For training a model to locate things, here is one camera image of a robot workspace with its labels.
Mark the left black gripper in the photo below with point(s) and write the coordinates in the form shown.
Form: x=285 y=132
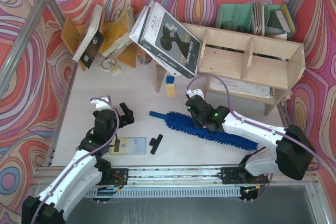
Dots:
x=123 y=117

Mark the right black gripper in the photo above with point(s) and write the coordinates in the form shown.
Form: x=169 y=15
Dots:
x=193 y=107

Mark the blue microfiber duster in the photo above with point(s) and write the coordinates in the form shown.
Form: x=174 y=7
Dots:
x=184 y=123

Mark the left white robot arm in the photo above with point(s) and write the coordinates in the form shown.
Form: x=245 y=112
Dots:
x=86 y=169

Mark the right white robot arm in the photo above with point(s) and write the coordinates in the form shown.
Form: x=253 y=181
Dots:
x=283 y=150

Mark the light wooden bookshelf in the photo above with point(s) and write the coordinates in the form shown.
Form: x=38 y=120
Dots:
x=272 y=62

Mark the grey yellow calculator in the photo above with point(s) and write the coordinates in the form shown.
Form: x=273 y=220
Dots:
x=128 y=146

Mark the black detached gripper finger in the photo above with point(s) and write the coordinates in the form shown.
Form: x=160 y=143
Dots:
x=154 y=143

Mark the yellow sticky note pad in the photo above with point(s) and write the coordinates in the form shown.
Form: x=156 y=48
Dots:
x=170 y=90

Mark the gold binder clip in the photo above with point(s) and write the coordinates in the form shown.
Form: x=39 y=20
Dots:
x=114 y=67

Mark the spiral notebook with handwriting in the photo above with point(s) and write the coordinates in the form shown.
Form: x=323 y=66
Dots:
x=239 y=87

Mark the small blue block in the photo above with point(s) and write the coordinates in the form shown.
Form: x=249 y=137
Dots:
x=170 y=79

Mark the pencil cup with pens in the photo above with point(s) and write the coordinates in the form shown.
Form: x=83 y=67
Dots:
x=142 y=57

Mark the yellow books stack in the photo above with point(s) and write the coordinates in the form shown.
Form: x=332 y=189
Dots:
x=116 y=34

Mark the white black paperback book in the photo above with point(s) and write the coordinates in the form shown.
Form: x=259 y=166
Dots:
x=90 y=39

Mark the black white Twins story book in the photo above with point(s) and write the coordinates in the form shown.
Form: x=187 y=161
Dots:
x=167 y=41

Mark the orange wooden book rack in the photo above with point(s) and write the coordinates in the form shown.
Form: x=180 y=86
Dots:
x=70 y=36

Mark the teal file organizer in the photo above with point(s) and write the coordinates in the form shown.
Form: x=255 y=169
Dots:
x=258 y=19

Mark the blue yellow book in organizer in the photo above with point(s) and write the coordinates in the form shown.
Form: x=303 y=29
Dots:
x=286 y=19

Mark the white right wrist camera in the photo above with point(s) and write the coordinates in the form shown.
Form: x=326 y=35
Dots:
x=190 y=93

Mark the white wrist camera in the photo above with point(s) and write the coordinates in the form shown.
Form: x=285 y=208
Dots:
x=190 y=93
x=102 y=103

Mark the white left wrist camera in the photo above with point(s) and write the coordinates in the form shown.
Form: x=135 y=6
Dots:
x=102 y=103

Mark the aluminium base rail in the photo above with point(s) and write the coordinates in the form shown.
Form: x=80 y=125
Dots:
x=179 y=181

